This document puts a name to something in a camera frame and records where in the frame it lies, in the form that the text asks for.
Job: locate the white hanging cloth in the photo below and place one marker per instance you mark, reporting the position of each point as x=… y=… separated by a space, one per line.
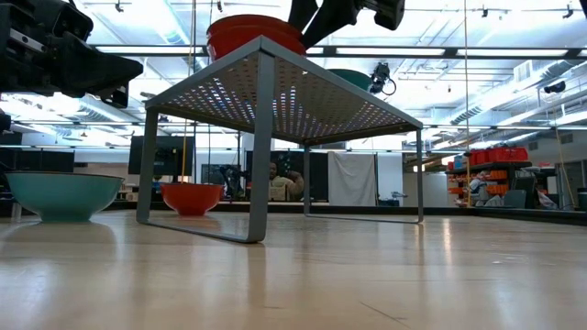
x=352 y=179

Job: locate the red plastic storage bin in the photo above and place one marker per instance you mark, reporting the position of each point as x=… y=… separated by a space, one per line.
x=504 y=155

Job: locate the red floral mini bowl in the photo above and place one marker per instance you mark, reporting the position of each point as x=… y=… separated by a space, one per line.
x=191 y=199
x=238 y=43
x=252 y=22

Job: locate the shelving rack with bins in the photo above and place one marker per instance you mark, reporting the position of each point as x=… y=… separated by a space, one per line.
x=495 y=179

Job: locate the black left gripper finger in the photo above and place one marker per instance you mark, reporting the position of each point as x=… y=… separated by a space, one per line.
x=91 y=69

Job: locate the black mounted camera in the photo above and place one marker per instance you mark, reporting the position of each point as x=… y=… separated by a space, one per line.
x=380 y=75

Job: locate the person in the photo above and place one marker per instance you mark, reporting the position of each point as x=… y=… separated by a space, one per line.
x=284 y=183

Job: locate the dark partition panel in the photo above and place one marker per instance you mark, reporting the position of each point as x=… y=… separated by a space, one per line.
x=316 y=174

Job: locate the grey perforated metal shelf riser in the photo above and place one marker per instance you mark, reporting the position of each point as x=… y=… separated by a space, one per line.
x=284 y=91

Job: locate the black ceiling fixture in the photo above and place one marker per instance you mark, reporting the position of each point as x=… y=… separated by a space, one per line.
x=555 y=87

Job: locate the teal floral mini bowl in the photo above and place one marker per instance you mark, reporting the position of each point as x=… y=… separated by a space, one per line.
x=353 y=79
x=64 y=197

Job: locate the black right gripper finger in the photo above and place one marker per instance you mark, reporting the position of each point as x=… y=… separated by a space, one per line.
x=335 y=16
x=302 y=11

